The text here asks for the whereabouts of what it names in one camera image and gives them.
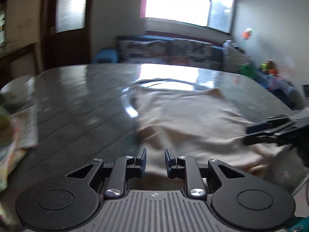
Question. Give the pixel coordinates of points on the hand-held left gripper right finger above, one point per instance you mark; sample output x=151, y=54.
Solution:
x=170, y=162

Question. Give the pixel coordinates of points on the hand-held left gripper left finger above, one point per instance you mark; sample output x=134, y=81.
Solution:
x=141, y=160

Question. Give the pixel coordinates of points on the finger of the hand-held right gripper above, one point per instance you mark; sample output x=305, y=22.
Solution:
x=265, y=127
x=263, y=140

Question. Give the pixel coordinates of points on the cream sweater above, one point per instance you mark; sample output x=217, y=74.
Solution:
x=188, y=125

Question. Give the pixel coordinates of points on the orange toy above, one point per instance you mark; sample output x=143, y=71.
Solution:
x=272, y=71

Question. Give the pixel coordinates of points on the green plastic basin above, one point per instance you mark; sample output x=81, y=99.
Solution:
x=247, y=71

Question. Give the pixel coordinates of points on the teddy bear toy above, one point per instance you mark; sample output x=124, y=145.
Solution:
x=268, y=65

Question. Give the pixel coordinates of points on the grey pillow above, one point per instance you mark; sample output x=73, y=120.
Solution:
x=235, y=59

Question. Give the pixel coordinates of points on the colourful pinwheel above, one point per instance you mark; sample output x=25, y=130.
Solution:
x=247, y=33

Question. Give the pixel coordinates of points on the butterfly print cushion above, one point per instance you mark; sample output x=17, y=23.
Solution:
x=190, y=52
x=142, y=50

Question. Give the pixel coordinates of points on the blue sofa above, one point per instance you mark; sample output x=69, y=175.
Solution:
x=103, y=55

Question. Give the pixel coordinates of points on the colourful patterned cloth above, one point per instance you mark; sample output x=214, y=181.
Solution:
x=19, y=130

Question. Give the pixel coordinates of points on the brown wooden door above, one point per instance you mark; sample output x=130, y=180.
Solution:
x=67, y=46

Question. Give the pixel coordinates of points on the white bowl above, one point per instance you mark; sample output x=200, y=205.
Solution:
x=17, y=90

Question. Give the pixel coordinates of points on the window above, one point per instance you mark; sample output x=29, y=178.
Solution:
x=176, y=0

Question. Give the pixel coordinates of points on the brown wooden cabinet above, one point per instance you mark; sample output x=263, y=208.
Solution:
x=19, y=62

